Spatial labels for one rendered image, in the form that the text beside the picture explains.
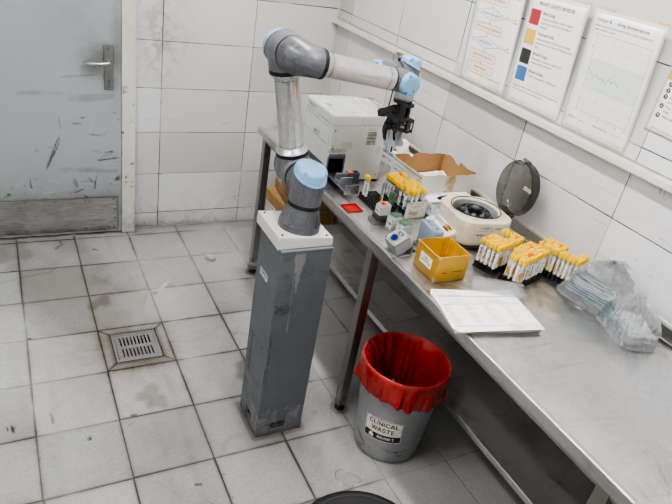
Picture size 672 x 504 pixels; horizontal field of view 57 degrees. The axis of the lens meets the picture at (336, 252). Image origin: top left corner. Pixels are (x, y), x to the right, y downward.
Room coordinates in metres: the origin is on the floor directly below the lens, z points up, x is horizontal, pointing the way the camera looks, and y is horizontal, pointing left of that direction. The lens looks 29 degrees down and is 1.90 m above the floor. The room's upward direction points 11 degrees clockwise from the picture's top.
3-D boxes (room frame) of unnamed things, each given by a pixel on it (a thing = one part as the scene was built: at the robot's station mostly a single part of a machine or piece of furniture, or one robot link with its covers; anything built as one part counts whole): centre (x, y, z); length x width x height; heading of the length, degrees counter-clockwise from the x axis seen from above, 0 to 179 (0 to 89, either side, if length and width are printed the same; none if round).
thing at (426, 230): (2.04, -0.33, 0.92); 0.10 x 0.07 x 0.10; 26
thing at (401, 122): (2.27, -0.14, 1.28); 0.09 x 0.08 x 0.12; 33
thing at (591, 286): (1.88, -0.91, 0.97); 0.26 x 0.17 x 0.19; 46
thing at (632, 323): (1.71, -0.97, 0.94); 0.20 x 0.17 x 0.14; 6
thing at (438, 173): (2.57, -0.35, 0.95); 0.29 x 0.25 x 0.15; 122
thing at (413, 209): (2.37, -0.23, 0.91); 0.20 x 0.10 x 0.07; 32
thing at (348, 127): (2.66, 0.06, 1.03); 0.31 x 0.27 x 0.30; 32
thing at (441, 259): (1.88, -0.36, 0.93); 0.13 x 0.13 x 0.10; 31
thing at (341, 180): (2.45, 0.04, 0.92); 0.21 x 0.07 x 0.05; 32
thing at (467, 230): (2.22, -0.49, 0.94); 0.30 x 0.24 x 0.12; 113
